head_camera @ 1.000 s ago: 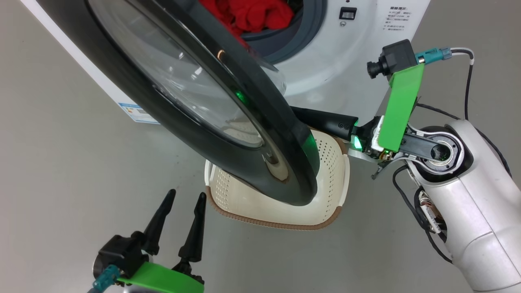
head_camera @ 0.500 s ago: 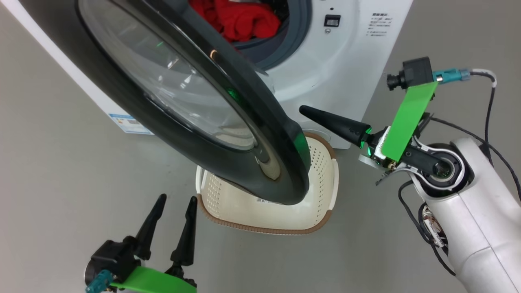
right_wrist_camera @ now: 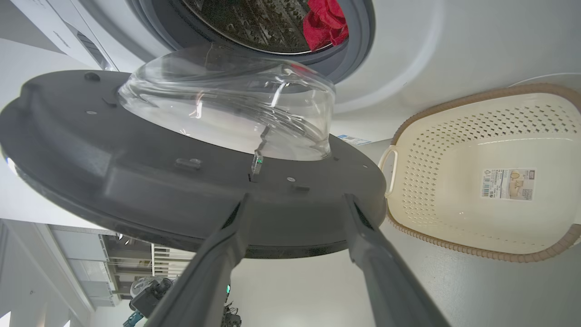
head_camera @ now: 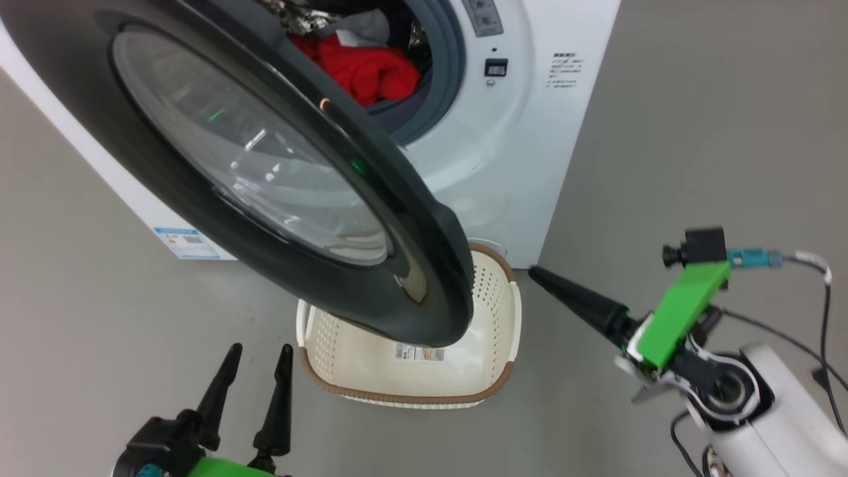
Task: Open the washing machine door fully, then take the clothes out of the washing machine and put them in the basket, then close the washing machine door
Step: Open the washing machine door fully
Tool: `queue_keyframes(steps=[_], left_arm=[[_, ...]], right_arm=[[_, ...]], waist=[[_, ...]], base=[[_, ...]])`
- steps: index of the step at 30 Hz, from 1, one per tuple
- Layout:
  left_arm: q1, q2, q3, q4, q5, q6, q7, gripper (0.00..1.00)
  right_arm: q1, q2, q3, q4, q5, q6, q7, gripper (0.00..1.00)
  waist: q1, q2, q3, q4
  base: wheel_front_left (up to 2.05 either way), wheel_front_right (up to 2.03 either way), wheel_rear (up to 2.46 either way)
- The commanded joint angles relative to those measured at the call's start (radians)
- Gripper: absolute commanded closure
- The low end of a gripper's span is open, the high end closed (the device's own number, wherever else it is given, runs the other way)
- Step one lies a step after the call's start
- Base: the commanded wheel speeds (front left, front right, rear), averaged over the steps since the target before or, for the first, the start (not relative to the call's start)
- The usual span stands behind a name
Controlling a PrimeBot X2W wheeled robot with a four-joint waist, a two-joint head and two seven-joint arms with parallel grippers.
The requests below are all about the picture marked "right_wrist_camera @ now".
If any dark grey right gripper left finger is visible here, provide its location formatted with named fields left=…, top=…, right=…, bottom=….
left=145, top=193, right=254, bottom=327

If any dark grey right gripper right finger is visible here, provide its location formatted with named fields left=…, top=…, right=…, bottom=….
left=344, top=193, right=451, bottom=327

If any dark round washing machine door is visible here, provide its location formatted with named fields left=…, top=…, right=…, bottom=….
left=0, top=43, right=387, bottom=259

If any red garment with white trim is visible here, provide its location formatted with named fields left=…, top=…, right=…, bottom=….
left=303, top=0, right=349, bottom=51

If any cream perforated laundry basket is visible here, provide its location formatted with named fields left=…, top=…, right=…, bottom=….
left=378, top=83, right=581, bottom=263

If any white front-load washing machine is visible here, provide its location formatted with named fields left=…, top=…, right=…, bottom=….
left=0, top=0, right=581, bottom=148

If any cream metal railing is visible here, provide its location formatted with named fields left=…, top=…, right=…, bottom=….
left=152, top=244, right=196, bottom=277

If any blue energy label sticker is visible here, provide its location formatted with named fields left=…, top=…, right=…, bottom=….
left=337, top=134, right=372, bottom=146

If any paper product label sticker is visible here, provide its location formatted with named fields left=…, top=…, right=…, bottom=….
left=480, top=168, right=536, bottom=201

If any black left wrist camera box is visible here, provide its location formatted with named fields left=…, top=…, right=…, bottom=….
left=129, top=277, right=175, bottom=318

